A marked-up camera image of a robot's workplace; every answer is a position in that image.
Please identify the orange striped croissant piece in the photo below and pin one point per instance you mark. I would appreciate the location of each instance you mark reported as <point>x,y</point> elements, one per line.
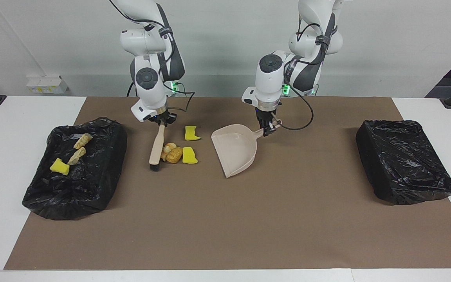
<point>82,141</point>

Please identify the yellow wedge sponge piece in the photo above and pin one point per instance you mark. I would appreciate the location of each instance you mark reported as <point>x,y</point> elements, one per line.
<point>60,167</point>

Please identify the striped croissant bread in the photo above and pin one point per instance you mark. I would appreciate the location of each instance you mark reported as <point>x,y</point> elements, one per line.
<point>168,148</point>

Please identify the beige hand brush black bristles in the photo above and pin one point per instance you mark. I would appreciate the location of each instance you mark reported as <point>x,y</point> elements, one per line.
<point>157,147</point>

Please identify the crumpled black bag trash bin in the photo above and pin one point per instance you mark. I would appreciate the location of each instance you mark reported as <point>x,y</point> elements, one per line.
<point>76,188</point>

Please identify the yellow sponge piece green edge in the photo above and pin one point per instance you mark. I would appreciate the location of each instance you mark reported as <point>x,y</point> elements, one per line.
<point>191,134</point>

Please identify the brown oval bread roll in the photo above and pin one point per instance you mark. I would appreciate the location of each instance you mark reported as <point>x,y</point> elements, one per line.
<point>175,156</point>

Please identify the beige plastic dustpan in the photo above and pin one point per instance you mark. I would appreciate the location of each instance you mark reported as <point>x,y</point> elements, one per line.
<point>237,152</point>

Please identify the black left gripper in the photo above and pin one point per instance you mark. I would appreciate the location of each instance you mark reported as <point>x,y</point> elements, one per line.
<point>266,114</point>

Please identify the white power strip box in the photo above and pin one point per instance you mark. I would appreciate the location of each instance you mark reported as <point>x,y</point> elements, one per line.
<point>47,84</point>

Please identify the brown paper table mat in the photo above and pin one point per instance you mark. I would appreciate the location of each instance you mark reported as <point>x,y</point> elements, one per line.
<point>225,243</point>

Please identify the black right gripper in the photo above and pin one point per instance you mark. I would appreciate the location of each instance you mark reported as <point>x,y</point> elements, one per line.
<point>163,116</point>

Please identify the taut black bag trash bin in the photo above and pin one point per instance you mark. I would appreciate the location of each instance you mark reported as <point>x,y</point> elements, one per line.
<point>401,164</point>

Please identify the pale bread chunk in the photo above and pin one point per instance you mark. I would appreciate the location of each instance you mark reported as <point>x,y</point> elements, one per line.
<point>76,156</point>

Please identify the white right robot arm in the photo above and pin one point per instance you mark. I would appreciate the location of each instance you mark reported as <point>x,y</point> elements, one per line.
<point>153,100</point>

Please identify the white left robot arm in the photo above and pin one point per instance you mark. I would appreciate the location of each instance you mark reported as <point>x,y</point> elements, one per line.
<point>268,88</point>

